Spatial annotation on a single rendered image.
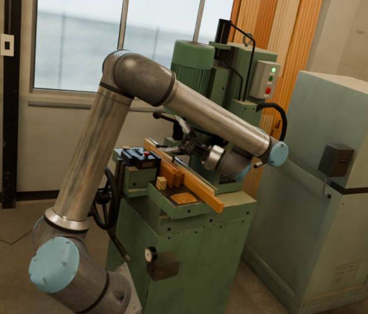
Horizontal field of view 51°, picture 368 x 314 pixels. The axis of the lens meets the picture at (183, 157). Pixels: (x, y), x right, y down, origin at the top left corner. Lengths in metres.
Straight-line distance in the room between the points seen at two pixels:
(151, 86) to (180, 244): 0.93
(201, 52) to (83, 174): 0.71
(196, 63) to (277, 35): 1.91
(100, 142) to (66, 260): 0.35
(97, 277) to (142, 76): 0.59
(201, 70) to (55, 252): 0.92
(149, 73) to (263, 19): 2.38
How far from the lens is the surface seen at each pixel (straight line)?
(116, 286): 1.25
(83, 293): 1.18
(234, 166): 1.48
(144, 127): 3.20
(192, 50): 1.61
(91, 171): 1.22
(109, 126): 1.19
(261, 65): 1.77
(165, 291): 1.95
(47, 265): 1.17
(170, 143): 1.74
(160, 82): 1.07
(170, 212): 1.58
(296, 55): 3.62
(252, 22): 3.28
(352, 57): 4.13
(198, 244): 1.88
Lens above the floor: 1.65
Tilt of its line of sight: 21 degrees down
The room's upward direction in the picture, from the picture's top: 11 degrees clockwise
